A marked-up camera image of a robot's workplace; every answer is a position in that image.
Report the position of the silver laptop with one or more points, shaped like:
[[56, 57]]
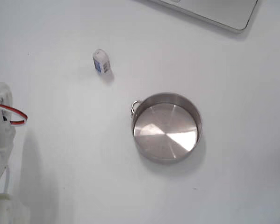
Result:
[[212, 11]]

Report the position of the metal keyring clasp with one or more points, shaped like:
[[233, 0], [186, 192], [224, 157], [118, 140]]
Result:
[[132, 107]]

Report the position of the round metal bowl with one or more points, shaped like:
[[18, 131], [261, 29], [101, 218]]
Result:
[[166, 133]]

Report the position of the small white and blue box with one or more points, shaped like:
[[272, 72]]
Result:
[[100, 61]]

